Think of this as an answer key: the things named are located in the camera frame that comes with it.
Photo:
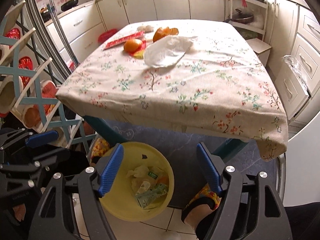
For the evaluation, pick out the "patterned tissue box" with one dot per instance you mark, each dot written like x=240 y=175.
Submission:
x=150 y=195

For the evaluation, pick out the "floral slipper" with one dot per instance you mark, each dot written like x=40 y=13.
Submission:
x=205 y=195
x=100 y=147

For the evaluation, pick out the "white fridge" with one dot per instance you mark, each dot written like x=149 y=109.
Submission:
x=300 y=155

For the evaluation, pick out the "yellow plastic basin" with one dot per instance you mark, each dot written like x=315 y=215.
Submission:
x=155 y=155

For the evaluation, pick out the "yellow wrapper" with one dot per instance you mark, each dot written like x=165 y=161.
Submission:
x=140 y=54

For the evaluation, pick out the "orange lined slipper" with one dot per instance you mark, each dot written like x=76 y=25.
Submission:
x=32 y=117

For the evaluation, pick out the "white trolley rack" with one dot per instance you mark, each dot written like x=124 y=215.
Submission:
x=262 y=7

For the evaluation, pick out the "white plastic bag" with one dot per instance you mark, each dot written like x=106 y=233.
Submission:
x=167 y=51

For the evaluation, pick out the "dark floor mat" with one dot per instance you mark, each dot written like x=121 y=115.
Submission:
x=185 y=150

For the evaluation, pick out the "white stool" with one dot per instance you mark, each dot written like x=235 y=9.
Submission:
x=258 y=47

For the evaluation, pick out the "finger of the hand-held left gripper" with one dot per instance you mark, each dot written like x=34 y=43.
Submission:
x=53 y=158
x=42 y=138

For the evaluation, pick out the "person's right leg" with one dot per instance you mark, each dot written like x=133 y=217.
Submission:
x=200 y=220

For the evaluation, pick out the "red packet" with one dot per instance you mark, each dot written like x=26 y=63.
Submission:
x=120 y=41

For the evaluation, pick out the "white drawer unit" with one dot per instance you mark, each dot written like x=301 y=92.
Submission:
x=300 y=42

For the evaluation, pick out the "blue cross shoe rack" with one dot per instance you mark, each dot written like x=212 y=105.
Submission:
x=32 y=90

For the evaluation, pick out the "black wok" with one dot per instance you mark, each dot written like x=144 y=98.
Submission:
x=240 y=17

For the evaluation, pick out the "red bag waste bin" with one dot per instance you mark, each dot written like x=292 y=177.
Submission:
x=107 y=35

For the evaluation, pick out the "person's left hand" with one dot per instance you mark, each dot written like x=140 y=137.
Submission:
x=19 y=211

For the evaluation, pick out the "floral tablecloth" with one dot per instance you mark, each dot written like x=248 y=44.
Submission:
x=175 y=87

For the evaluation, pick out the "white base cabinets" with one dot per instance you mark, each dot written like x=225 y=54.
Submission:
x=155 y=2

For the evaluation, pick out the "silver foil bag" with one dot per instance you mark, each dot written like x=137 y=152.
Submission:
x=296 y=72

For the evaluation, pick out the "white tissue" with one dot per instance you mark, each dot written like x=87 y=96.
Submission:
x=137 y=172

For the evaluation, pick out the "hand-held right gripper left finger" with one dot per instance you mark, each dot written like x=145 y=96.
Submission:
x=111 y=170

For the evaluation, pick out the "black frying pan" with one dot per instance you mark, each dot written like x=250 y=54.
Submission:
x=70 y=5

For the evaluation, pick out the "beige lined slipper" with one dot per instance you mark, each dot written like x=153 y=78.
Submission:
x=6 y=52
x=10 y=95

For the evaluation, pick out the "large orange peel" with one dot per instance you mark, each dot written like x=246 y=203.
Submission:
x=132 y=45

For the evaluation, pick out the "red slipper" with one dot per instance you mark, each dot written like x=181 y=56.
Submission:
x=48 y=92

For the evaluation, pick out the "white tissue ball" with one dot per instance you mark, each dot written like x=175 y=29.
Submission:
x=146 y=28

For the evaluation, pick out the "small orange peel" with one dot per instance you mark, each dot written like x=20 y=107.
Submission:
x=163 y=180

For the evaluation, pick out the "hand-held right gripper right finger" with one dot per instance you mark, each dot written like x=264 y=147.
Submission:
x=208 y=170

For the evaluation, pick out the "small green packet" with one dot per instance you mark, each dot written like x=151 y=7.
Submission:
x=153 y=175

